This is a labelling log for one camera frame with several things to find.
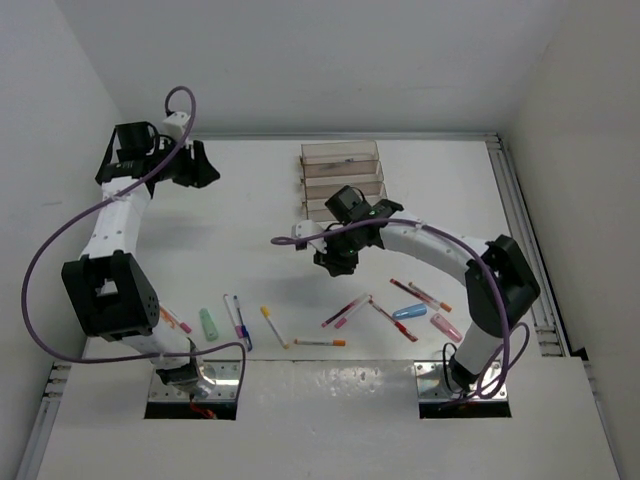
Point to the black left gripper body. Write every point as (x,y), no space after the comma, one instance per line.
(179,168)

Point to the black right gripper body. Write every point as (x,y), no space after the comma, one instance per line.
(341,243)

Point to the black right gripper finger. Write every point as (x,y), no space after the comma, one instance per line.
(334,268)
(348,266)

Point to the dark red refill pen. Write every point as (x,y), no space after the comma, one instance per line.
(410,292)

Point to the red gel pen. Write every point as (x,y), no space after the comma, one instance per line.
(397,324)

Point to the blue gel pen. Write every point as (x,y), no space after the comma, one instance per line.
(244,332)

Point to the pink cap pen under arm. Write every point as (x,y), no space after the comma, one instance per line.
(173,321)

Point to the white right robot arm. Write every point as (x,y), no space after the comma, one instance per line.
(500,285)

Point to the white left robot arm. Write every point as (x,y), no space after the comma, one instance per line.
(112,297)

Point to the white pen pink cap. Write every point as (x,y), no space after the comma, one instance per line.
(354,308)

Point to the white pen orange cap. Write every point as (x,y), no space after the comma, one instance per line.
(323,343)

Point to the white pen yellow cap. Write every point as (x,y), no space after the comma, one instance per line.
(267,316)

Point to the blue correction tape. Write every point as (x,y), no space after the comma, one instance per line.
(410,312)

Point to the clear tiered organizer tray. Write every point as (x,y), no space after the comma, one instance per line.
(327,167)

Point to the white pen purple cap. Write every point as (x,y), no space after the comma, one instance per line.
(236,326)

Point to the pink correction tape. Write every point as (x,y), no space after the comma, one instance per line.
(446,328)

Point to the white front cover board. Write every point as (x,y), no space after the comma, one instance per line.
(330,420)

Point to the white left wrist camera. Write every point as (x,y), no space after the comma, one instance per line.
(176,123)

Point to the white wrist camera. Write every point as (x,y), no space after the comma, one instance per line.
(176,123)
(307,228)

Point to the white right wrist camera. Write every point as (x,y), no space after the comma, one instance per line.
(307,228)

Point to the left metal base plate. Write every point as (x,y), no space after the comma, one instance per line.
(215,382)

